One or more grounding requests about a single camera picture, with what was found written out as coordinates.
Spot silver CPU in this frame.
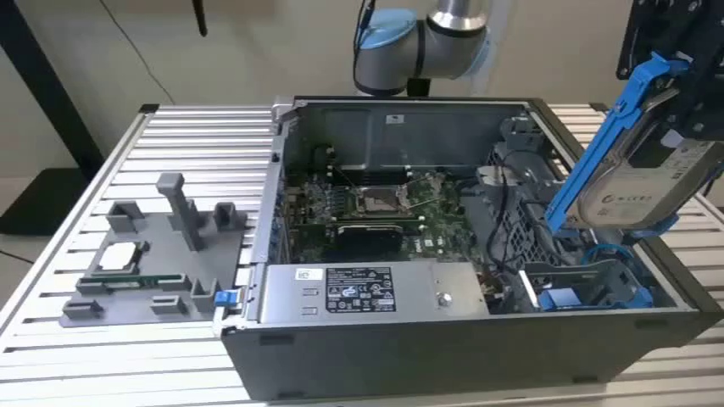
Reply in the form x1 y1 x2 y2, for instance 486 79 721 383
98 244 142 272

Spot black antenna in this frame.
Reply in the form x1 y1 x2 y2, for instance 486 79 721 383
190 0 209 38

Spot grey parts rack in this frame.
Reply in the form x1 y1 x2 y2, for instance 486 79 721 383
60 172 256 330

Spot CPU socket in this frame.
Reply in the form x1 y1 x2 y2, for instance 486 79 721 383
353 184 413 216

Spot perforated metal drive cage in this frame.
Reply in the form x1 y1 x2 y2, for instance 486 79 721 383
460 139 570 272

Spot silver power supply unit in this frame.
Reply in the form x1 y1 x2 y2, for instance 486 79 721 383
248 261 490 328

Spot green motherboard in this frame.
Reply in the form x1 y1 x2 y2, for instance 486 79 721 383
280 167 488 272

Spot empty blue disk carrier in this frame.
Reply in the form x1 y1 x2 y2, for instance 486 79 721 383
536 270 657 313

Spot hard disk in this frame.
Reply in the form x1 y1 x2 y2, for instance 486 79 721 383
544 50 724 243

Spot grey metal disk bay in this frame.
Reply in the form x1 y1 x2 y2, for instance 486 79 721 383
518 254 680 315

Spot blue disk wire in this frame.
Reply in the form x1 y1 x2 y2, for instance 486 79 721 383
581 241 636 273

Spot green RAM stick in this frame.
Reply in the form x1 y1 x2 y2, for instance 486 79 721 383
106 274 185 289

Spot black stand with base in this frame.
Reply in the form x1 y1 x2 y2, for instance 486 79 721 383
0 0 106 237

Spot dark grey PC case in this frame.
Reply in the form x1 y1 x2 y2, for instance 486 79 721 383
212 95 724 402

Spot black disk wire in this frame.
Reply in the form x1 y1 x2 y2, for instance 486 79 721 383
486 151 548 273

